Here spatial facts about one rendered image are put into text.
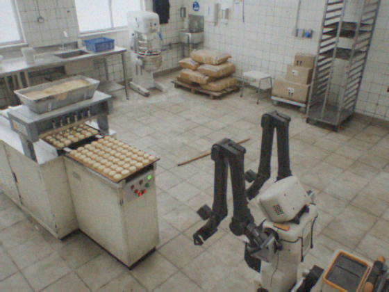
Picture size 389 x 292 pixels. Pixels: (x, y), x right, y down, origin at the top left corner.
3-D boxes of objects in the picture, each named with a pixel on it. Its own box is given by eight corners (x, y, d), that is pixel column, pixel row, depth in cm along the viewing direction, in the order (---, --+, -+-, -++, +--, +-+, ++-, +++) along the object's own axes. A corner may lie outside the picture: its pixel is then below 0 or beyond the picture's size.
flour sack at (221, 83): (216, 93, 604) (216, 85, 597) (198, 88, 628) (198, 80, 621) (239, 83, 652) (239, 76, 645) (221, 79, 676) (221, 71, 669)
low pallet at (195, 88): (170, 86, 672) (170, 80, 667) (197, 77, 724) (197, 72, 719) (217, 101, 601) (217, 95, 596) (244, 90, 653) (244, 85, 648)
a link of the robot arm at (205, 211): (217, 221, 161) (228, 211, 167) (201, 203, 165) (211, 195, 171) (208, 233, 170) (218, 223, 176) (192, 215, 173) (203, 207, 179)
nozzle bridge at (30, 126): (17, 151, 273) (5, 111, 257) (94, 122, 322) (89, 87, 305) (38, 165, 255) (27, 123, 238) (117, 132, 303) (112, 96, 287)
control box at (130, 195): (126, 201, 239) (123, 184, 232) (151, 185, 255) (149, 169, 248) (129, 203, 237) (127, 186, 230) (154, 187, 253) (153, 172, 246)
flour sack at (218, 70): (214, 78, 590) (215, 69, 582) (196, 74, 614) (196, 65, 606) (237, 69, 639) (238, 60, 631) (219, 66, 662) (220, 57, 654)
